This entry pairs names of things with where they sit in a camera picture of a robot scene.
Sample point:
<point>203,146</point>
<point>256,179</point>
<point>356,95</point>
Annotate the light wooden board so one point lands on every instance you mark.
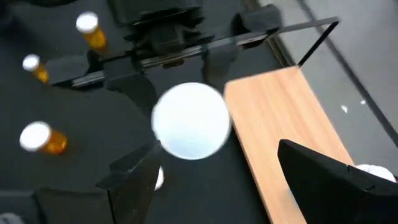
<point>280,118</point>

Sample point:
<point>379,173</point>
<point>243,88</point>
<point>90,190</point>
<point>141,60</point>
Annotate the small orange pill bottle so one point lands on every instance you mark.
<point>31,62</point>

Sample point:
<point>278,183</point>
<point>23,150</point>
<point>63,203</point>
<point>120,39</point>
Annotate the white medicine bottle blue label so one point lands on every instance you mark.
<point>377,171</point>

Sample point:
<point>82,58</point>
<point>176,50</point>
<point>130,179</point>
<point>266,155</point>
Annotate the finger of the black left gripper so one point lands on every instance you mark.
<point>219,65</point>
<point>130,84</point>

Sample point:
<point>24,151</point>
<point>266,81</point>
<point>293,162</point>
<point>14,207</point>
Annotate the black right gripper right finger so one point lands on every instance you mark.
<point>326,193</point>

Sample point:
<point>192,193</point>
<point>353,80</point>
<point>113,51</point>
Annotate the white paper scrap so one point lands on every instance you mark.
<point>363,101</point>
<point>343,109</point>

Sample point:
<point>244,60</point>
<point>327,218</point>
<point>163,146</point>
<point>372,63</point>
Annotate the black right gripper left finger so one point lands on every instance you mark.
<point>133,193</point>

